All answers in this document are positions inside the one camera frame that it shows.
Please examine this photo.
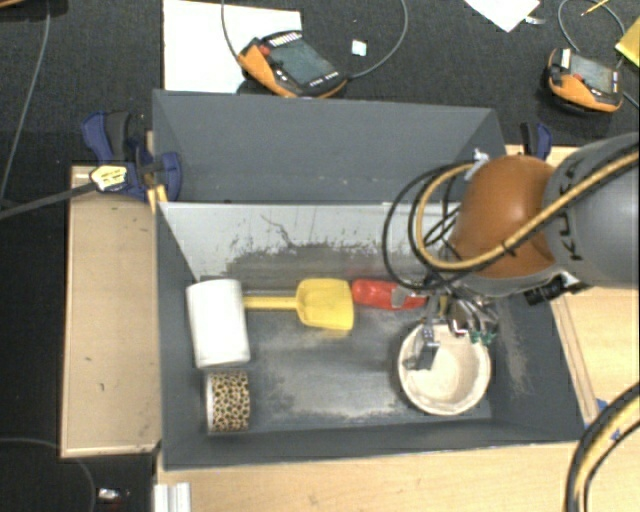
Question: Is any grey metal bin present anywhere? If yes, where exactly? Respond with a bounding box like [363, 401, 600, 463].
[150, 88, 587, 470]

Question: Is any leopard print tape roll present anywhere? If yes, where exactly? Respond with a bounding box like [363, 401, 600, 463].
[204, 370, 251, 434]

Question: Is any yellow toy shovel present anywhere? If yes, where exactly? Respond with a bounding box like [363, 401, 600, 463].
[242, 278, 356, 332]

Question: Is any cream bowl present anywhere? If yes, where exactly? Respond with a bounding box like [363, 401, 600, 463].
[397, 321, 493, 417]

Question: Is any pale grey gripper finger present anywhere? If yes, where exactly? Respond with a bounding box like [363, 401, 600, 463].
[417, 324, 442, 372]

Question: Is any black cylinder on white bracket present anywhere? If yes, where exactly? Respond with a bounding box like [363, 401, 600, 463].
[523, 275, 584, 307]

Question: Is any red toy pepper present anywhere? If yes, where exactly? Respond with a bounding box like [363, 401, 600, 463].
[350, 278, 430, 312]

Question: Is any pale wood board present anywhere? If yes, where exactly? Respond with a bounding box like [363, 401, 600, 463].
[59, 164, 164, 459]

